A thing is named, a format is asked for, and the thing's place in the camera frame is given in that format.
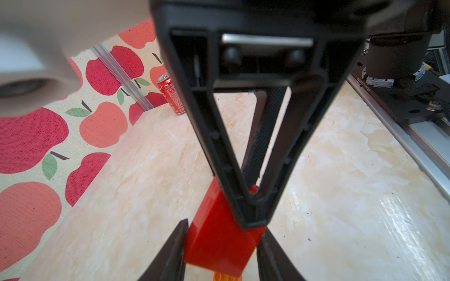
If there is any red soda can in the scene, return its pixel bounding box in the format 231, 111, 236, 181
157, 73, 185, 115

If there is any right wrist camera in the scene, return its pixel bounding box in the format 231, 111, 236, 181
1, 1, 151, 117

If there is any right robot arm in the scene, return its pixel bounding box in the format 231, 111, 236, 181
150, 1, 450, 230

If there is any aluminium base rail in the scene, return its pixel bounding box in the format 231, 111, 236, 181
346, 34, 450, 204

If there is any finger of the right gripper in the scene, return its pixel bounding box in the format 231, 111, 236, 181
240, 86, 292, 190
150, 1, 369, 230

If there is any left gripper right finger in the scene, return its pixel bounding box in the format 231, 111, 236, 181
257, 228, 306, 281

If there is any red lego brick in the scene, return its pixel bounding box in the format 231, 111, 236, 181
184, 177, 267, 277

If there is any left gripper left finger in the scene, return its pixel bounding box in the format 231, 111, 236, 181
138, 219, 189, 281

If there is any right frame post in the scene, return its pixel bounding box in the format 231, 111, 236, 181
90, 43, 154, 111

